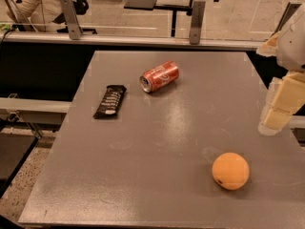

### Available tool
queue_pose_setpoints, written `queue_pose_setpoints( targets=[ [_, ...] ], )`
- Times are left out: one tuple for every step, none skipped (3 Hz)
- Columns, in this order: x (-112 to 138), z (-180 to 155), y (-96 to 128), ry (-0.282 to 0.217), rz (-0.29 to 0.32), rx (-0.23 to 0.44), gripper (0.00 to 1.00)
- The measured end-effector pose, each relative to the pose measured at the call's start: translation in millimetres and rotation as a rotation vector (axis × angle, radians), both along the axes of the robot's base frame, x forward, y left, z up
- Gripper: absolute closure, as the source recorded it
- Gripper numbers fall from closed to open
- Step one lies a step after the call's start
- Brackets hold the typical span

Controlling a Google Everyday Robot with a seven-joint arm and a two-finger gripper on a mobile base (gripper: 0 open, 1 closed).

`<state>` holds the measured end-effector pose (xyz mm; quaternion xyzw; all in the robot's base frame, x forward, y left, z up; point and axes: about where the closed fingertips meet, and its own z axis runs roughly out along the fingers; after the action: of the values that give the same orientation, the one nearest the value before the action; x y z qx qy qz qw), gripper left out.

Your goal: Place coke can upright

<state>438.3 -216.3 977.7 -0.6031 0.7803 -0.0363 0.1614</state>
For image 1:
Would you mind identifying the orange fruit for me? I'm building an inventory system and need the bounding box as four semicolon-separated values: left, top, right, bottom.
212;153;250;190

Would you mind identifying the far right metal bracket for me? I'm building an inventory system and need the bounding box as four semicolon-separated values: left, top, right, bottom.
275;2;302;32

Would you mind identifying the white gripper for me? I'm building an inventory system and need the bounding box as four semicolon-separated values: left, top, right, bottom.
256;4;305;135

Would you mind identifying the black snack bar wrapper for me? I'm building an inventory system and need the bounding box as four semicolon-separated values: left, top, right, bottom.
93;85;127;119

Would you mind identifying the seated person in beige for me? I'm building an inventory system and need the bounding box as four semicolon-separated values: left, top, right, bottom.
5;0;90;33

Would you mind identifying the left metal rail bracket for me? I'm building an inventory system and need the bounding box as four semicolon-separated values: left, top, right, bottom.
59;0;82;40

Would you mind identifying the red coke can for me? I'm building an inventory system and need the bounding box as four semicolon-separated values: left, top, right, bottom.
139;61;179;93

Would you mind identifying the right metal rail bracket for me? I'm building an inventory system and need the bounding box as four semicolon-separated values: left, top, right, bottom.
190;1;206;45

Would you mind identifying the metal rail bracket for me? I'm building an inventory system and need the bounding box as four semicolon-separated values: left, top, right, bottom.
190;1;206;45
59;0;82;40

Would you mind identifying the metal guard rail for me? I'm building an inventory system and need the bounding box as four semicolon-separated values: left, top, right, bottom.
0;31;263;52

